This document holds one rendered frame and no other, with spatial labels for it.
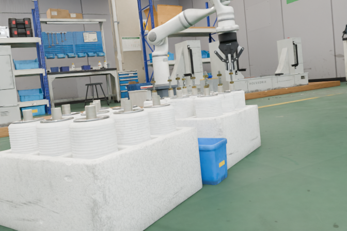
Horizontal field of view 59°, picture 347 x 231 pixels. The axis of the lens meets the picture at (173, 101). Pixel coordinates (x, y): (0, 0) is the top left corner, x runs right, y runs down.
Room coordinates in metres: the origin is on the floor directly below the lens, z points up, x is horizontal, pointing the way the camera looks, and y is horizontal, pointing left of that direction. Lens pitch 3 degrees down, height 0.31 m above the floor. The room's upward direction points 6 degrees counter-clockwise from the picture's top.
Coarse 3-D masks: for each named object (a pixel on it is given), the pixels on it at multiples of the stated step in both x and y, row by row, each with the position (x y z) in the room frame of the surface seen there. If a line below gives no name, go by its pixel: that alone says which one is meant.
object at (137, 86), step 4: (132, 84) 5.90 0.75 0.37; (136, 84) 5.77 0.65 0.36; (140, 84) 5.80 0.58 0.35; (144, 84) 5.84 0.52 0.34; (148, 84) 5.89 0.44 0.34; (128, 88) 6.10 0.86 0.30; (132, 88) 5.95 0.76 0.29; (136, 88) 5.80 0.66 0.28; (128, 92) 6.11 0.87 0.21; (128, 96) 6.15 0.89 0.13
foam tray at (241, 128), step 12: (252, 108) 1.27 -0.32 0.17; (180, 120) 1.09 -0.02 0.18; (192, 120) 1.06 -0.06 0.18; (204, 120) 1.04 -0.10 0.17; (216, 120) 1.01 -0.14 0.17; (228, 120) 1.06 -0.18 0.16; (240, 120) 1.15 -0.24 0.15; (252, 120) 1.26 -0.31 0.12; (204, 132) 1.04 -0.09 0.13; (216, 132) 1.02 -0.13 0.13; (228, 132) 1.05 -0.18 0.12; (240, 132) 1.14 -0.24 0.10; (252, 132) 1.25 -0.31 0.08; (228, 144) 1.05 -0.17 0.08; (240, 144) 1.13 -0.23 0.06; (252, 144) 1.24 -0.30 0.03; (228, 156) 1.04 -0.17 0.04; (240, 156) 1.13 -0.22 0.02; (228, 168) 1.03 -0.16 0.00
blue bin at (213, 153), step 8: (200, 144) 1.02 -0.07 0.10; (208, 144) 1.00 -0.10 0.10; (216, 144) 0.89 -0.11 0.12; (224, 144) 0.94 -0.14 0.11; (200, 152) 0.91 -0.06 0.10; (208, 152) 0.89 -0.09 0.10; (216, 152) 0.90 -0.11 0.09; (224, 152) 0.95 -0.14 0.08; (200, 160) 0.91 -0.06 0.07; (208, 160) 0.89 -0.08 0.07; (216, 160) 0.90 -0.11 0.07; (224, 160) 0.94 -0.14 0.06; (200, 168) 0.91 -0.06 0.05; (208, 168) 0.90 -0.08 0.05; (216, 168) 0.89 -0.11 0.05; (224, 168) 0.94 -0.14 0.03; (208, 176) 0.90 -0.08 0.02; (216, 176) 0.89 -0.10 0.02; (224, 176) 0.94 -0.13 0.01; (208, 184) 0.90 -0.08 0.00; (216, 184) 0.89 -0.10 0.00
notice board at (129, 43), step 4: (124, 40) 7.62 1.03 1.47; (128, 40) 7.67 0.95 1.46; (132, 40) 7.72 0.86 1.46; (136, 40) 7.77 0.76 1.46; (124, 44) 7.62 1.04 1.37; (128, 44) 7.66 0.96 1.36; (132, 44) 7.71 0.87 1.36; (136, 44) 7.77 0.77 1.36; (140, 44) 7.81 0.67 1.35; (124, 48) 7.61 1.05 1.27; (128, 48) 7.66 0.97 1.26; (132, 48) 7.71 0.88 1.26; (136, 48) 7.76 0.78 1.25; (140, 48) 7.81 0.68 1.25
